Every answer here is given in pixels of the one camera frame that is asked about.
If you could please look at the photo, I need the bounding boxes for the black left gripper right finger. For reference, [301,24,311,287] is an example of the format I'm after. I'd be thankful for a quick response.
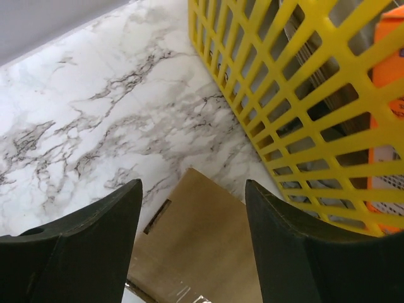
[245,180,403,302]

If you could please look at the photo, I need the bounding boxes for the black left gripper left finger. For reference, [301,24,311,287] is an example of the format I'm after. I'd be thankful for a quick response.
[1,179,143,302]

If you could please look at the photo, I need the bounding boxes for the brown cardboard express box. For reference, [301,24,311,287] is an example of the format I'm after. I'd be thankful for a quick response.
[127,169,262,302]

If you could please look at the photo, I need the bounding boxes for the orange snack box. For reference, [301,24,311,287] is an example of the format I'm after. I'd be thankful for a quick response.
[365,6,404,234]

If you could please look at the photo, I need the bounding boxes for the yellow plastic shopping basket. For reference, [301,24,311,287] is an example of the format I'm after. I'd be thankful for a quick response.
[188,1,403,236]

